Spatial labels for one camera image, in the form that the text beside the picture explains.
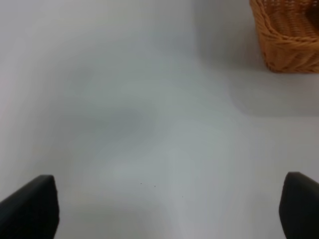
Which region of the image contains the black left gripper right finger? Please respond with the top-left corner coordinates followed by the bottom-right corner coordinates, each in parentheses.
top-left (279, 172), bottom-right (319, 239)

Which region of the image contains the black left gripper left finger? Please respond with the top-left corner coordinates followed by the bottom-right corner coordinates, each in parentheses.
top-left (0, 175), bottom-right (60, 239)

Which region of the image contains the woven wicker basket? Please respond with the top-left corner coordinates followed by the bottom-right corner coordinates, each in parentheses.
top-left (249, 0), bottom-right (319, 73)

